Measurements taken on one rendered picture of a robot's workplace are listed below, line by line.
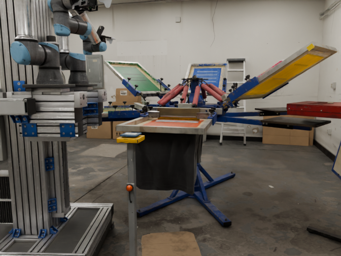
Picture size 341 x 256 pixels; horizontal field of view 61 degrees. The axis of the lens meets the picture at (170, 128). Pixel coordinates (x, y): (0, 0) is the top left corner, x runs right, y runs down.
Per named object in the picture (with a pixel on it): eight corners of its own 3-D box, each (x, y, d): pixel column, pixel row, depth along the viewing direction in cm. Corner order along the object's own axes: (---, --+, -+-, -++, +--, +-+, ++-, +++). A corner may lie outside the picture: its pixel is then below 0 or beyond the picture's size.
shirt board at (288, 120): (331, 129, 250) (332, 120, 249) (315, 136, 221) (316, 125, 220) (205, 117, 341) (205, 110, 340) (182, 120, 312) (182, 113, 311)
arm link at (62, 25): (78, 36, 151) (77, 14, 149) (61, 33, 141) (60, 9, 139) (67, 37, 154) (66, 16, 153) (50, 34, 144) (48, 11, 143)
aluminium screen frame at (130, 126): (204, 134, 180) (204, 128, 179) (115, 130, 193) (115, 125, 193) (215, 119, 255) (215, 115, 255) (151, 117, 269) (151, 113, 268)
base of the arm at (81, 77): (65, 84, 215) (64, 70, 214) (72, 83, 230) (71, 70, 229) (85, 84, 215) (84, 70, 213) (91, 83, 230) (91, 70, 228)
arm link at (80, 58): (78, 70, 213) (77, 51, 211) (64, 70, 219) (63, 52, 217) (89, 70, 224) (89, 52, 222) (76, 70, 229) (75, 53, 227)
